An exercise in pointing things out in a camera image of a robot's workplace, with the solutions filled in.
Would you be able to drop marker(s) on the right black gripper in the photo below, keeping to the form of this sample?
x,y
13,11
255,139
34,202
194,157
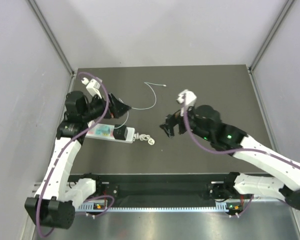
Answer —
x,y
171,120

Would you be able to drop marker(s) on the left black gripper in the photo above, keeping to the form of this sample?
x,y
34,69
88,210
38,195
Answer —
x,y
115,108

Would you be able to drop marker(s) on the black cube block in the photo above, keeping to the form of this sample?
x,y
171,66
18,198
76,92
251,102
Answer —
x,y
120,132

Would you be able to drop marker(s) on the white power strip coloured sockets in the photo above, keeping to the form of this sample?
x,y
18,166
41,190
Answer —
x,y
91,134

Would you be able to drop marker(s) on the teal charger plug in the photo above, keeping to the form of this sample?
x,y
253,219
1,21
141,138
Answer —
x,y
103,130

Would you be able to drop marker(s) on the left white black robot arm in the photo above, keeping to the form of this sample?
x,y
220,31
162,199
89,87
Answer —
x,y
52,205

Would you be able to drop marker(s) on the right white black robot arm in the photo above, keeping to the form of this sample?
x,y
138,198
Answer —
x,y
225,139

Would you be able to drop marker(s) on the dark grey table mat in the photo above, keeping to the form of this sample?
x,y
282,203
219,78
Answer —
x,y
152,92

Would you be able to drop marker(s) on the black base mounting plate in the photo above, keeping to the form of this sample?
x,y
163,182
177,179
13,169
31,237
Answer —
x,y
163,190

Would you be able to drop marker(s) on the white coiled strip cord plug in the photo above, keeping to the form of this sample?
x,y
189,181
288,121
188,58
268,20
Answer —
x,y
144,137

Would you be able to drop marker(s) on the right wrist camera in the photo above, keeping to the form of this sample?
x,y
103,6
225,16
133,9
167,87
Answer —
x,y
186,99

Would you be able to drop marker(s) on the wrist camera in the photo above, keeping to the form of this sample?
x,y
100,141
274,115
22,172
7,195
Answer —
x,y
92,86
186,99

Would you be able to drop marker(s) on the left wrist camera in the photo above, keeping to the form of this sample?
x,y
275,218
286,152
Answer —
x,y
92,86

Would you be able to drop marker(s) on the slotted grey cable duct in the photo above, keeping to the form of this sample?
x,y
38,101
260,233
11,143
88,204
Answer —
x,y
98,207

